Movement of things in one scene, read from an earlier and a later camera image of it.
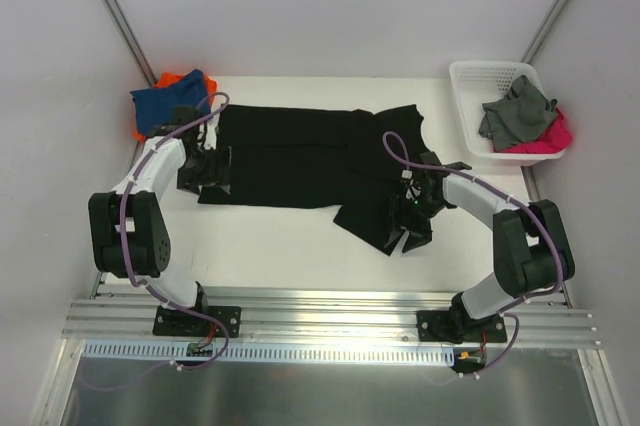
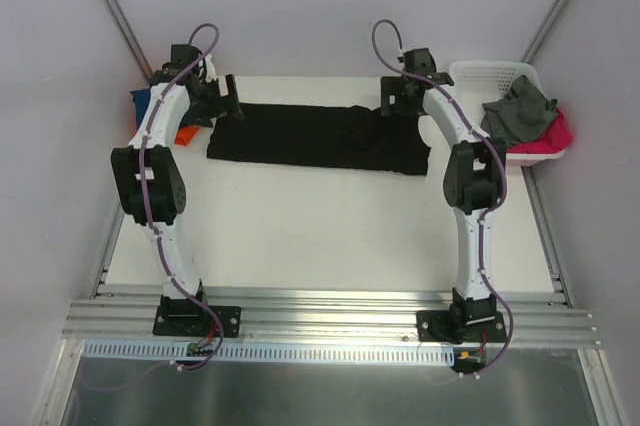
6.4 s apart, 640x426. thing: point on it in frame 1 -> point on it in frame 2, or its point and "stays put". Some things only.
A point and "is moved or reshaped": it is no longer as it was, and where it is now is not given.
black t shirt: [290, 157] is moved or reshaped
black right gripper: [409, 222] -> [395, 97]
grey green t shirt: [519, 118] stays put
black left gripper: [201, 172] -> [231, 94]
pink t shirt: [556, 138] stays put
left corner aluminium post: [117, 15] stays put
